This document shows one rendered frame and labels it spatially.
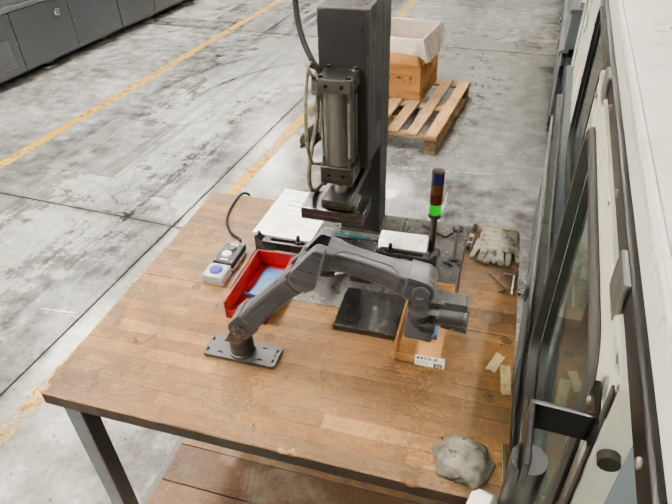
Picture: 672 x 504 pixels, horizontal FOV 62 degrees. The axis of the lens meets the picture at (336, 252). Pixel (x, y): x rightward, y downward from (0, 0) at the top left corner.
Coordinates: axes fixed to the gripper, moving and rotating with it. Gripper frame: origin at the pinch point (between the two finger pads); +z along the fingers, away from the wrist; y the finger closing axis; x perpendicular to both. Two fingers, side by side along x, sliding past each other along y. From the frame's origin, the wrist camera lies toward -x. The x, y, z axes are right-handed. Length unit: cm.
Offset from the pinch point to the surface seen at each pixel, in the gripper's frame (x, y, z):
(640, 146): -25, 9, -76
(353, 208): 24.9, 29.0, 1.8
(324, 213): 32.7, 26.2, 2.2
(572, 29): -48, 266, 187
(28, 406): 165, -50, 92
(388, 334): 8.5, -2.1, 8.3
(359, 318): 17.4, 0.9, 10.5
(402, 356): 3.5, -7.6, 4.7
